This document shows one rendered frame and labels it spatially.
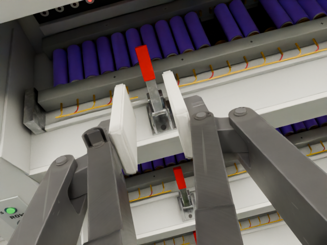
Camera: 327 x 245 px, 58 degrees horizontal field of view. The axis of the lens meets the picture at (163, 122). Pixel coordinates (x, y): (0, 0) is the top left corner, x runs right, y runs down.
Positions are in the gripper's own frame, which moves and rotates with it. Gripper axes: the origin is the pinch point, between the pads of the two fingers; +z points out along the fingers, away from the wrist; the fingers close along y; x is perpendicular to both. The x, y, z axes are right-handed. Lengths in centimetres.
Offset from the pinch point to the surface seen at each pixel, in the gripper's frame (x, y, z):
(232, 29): -1.0, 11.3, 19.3
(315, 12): -1.5, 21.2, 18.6
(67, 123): -5.3, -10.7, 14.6
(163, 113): -5.7, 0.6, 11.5
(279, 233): -45, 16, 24
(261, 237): -45, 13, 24
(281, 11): -0.7, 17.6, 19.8
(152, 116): -5.5, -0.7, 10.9
